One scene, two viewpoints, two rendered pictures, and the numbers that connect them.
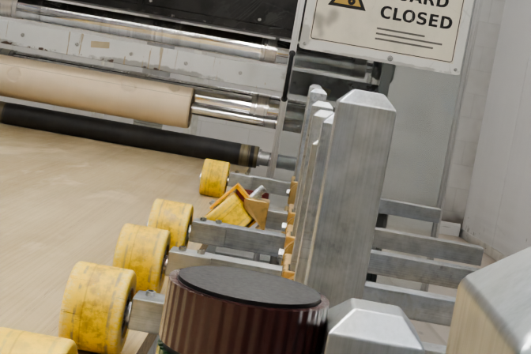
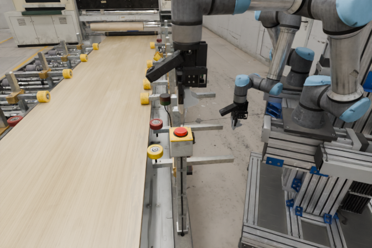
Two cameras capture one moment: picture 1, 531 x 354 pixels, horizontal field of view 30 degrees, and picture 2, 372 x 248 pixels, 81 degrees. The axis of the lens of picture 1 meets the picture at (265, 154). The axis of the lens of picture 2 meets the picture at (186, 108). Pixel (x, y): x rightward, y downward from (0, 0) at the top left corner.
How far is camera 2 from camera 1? 0.83 m
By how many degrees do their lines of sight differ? 26
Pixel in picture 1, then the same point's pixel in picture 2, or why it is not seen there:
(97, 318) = (147, 86)
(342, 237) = (171, 80)
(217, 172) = (152, 44)
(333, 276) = (171, 83)
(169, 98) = (139, 25)
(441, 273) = not seen: hidden behind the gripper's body
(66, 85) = (119, 26)
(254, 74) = (153, 17)
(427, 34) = not seen: hidden behind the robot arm
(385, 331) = (174, 97)
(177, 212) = (150, 61)
